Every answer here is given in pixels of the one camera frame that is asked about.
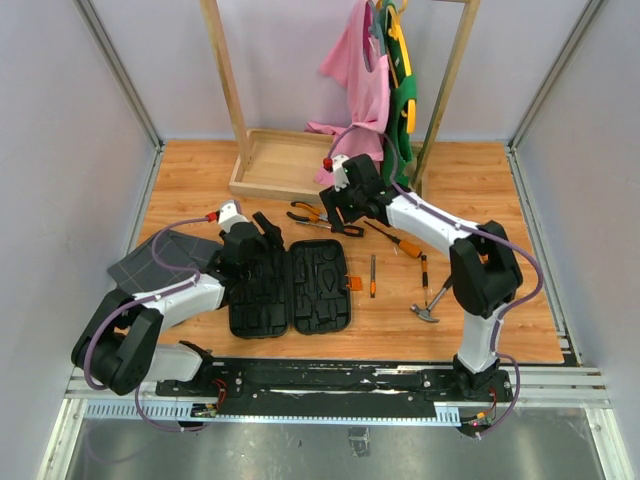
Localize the black plastic tool case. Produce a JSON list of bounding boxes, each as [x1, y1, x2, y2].
[[229, 239, 352, 339]]

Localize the orange black pliers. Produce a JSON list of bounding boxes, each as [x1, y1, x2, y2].
[[286, 201, 328, 224]]

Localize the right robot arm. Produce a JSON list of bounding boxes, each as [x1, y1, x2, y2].
[[319, 154, 523, 400]]

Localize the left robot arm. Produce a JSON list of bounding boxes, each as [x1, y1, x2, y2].
[[71, 200, 284, 396]]

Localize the pink t-shirt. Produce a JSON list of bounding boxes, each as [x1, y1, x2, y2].
[[305, 1, 390, 168]]

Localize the wooden clothes rack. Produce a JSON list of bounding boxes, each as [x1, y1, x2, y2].
[[200, 1, 480, 201]]

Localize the silver orange utility knife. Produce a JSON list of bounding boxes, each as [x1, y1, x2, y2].
[[369, 254, 377, 298]]

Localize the green yellow hangers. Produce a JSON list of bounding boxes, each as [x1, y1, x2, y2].
[[376, 1, 417, 187]]

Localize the small orange black screwdriver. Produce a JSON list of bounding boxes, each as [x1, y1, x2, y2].
[[420, 254, 429, 291]]

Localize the dark grey folded cloth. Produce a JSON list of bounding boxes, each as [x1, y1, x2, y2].
[[107, 228, 224, 294]]

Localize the claw hammer black grip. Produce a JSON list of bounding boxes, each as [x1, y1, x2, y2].
[[410, 276, 453, 323]]

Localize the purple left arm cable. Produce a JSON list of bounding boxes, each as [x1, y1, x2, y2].
[[82, 217, 226, 434]]

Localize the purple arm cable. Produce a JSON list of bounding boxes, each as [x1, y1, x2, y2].
[[82, 217, 226, 434], [329, 123, 545, 441]]

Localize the orange grid handle tool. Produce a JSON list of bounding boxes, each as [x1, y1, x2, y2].
[[365, 221, 422, 259]]

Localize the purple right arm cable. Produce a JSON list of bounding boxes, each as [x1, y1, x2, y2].
[[329, 123, 545, 441]]

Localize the right aluminium frame post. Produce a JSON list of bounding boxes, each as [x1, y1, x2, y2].
[[507, 0, 607, 151]]

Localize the aluminium frame post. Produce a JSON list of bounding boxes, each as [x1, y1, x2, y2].
[[507, 0, 607, 151], [73, 0, 164, 151]]

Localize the grey cable duct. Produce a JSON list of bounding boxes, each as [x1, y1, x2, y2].
[[82, 402, 461, 426]]

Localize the left aluminium frame post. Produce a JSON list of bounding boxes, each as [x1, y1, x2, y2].
[[73, 0, 164, 151]]

